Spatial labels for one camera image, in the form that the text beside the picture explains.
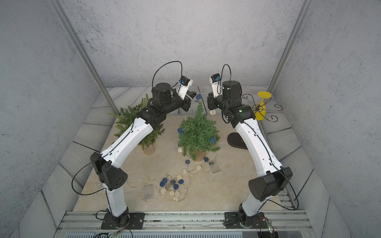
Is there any small christmas tree wooden base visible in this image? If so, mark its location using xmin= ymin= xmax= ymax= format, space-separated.
xmin=178 ymin=102 xmax=221 ymax=162

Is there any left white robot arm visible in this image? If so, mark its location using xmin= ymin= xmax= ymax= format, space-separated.
xmin=90 ymin=78 xmax=196 ymax=226

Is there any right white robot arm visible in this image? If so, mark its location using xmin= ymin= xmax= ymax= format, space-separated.
xmin=207 ymin=81 xmax=293 ymax=228

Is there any left fern tree wooden base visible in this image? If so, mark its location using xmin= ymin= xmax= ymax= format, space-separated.
xmin=108 ymin=94 xmax=165 ymax=155

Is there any yellow plastic goblet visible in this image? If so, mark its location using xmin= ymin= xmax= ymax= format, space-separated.
xmin=254 ymin=91 xmax=272 ymax=121

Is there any clear battery box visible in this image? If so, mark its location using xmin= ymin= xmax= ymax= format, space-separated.
xmin=141 ymin=184 xmax=155 ymax=202

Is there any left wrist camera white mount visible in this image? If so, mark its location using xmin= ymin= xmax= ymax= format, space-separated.
xmin=178 ymin=75 xmax=193 ymax=100

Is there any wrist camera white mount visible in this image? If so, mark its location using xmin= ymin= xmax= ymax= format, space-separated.
xmin=209 ymin=73 xmax=222 ymax=98
xmin=178 ymin=75 xmax=193 ymax=100

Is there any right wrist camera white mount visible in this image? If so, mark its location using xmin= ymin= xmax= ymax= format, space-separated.
xmin=209 ymin=73 xmax=222 ymax=98

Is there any black scroll wire stand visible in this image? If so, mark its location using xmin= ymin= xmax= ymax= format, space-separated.
xmin=227 ymin=93 xmax=284 ymax=150

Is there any clear fairy light wire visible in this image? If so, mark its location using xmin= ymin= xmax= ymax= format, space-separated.
xmin=95 ymin=175 xmax=149 ymax=194

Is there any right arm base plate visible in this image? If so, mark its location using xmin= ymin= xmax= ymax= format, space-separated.
xmin=223 ymin=204 xmax=268 ymax=229

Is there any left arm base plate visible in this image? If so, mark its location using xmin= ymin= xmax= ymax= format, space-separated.
xmin=101 ymin=209 xmax=145 ymax=230

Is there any aluminium front rail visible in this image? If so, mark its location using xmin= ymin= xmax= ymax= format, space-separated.
xmin=54 ymin=210 xmax=316 ymax=238

